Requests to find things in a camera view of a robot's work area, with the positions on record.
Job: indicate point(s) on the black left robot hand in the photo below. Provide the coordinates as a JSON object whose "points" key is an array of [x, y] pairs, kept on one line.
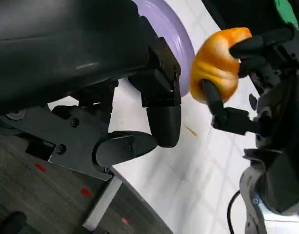
{"points": [[66, 48]]}

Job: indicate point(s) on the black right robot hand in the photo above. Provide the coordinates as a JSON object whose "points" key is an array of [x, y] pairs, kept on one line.
{"points": [[278, 80]]}

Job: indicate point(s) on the orange and white bread roll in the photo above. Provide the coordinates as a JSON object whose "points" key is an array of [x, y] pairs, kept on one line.
{"points": [[215, 63]]}

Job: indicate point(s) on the green cloth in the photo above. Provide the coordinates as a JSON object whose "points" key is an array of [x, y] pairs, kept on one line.
{"points": [[284, 11]]}

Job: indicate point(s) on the thin wooden stick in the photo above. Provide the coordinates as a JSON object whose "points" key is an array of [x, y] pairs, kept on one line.
{"points": [[190, 129]]}

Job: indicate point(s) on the lilac plate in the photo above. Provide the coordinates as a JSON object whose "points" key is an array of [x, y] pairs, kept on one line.
{"points": [[173, 44]]}

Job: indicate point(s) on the grey metal table leg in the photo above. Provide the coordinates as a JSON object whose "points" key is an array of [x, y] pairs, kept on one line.
{"points": [[103, 202]]}

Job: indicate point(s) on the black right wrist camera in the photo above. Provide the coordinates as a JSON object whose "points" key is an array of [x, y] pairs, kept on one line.
{"points": [[288, 180]]}

